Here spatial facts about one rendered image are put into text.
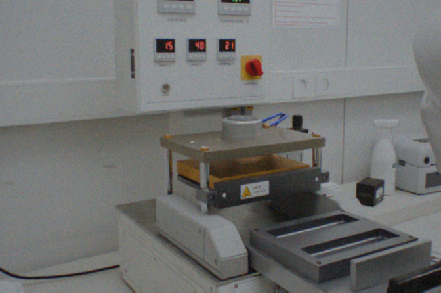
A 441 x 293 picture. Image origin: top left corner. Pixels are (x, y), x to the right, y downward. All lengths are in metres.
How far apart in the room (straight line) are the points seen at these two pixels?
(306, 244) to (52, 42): 0.80
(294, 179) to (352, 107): 0.98
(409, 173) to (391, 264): 1.10
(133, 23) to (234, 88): 0.27
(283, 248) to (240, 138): 0.27
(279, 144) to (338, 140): 0.95
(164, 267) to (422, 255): 0.46
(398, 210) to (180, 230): 0.90
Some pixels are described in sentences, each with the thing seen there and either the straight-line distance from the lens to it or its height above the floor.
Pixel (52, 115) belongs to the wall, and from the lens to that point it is 1.27.
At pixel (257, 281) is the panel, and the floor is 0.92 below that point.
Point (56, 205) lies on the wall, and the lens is 1.37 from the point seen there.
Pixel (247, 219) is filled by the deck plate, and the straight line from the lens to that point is 1.09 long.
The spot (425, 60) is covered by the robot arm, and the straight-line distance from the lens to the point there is 0.60.
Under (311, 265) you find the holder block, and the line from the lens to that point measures 0.73.
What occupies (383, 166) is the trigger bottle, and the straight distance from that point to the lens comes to 1.78.
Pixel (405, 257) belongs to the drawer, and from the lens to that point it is 0.77.
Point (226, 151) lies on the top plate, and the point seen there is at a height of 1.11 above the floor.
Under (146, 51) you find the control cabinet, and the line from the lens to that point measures 1.04.
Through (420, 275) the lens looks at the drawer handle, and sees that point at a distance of 0.69.
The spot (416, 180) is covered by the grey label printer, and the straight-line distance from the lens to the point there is 1.82.
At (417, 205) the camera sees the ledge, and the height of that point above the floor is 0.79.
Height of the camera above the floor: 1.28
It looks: 9 degrees down
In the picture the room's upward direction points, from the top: straight up
